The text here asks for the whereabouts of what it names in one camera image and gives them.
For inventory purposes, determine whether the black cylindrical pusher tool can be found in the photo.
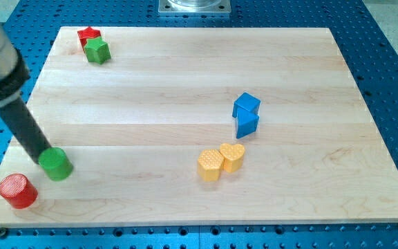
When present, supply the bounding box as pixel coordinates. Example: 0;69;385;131
0;97;51;164

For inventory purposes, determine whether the green cylinder block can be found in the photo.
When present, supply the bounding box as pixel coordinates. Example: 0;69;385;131
39;147;73;181

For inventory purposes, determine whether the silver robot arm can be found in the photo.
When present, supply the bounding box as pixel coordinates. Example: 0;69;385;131
0;24;51;164

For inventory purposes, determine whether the green star block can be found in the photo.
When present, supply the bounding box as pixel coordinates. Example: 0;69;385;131
84;37;111;64

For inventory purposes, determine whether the red star block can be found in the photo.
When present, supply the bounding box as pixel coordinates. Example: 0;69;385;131
77;26;102;50

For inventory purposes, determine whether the red cylinder block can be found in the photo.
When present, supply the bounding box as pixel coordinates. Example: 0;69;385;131
0;173;38;209

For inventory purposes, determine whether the wooden board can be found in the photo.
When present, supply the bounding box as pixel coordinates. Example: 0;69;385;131
0;26;398;228

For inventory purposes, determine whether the yellow hexagon block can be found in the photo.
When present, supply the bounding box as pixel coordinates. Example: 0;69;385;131
197;149;224;182

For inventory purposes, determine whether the yellow heart block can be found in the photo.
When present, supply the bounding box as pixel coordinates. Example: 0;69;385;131
219;143;245;173

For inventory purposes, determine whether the blue cube block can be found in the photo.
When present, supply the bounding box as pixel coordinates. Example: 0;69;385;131
232;92;261;118

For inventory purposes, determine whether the blue triangle block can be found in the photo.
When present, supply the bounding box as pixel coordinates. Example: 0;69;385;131
235;108;259;139

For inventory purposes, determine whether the blue perforated table plate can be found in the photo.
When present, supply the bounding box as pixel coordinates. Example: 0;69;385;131
0;0;398;248

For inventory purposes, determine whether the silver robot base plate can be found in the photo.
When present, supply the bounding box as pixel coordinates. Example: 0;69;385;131
158;0;231;15

